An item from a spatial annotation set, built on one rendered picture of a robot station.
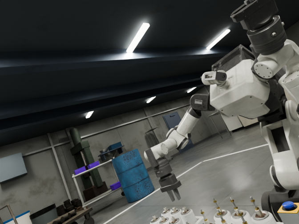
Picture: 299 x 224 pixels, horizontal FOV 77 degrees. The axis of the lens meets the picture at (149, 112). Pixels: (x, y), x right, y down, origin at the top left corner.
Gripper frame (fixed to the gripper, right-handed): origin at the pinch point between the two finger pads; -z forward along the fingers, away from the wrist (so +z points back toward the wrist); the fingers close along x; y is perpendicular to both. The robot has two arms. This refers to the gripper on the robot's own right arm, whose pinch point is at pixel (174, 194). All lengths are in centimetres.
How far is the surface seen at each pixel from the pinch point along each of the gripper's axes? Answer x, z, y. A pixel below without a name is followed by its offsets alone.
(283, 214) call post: 42.3, -17.8, 2.0
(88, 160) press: -510, 85, 308
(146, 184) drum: -205, -29, 200
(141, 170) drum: -205, -2, 203
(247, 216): 23.2, -23.7, 17.0
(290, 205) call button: 45.9, -15.4, 3.2
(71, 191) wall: -622, 14, 278
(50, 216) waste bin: -357, -8, 84
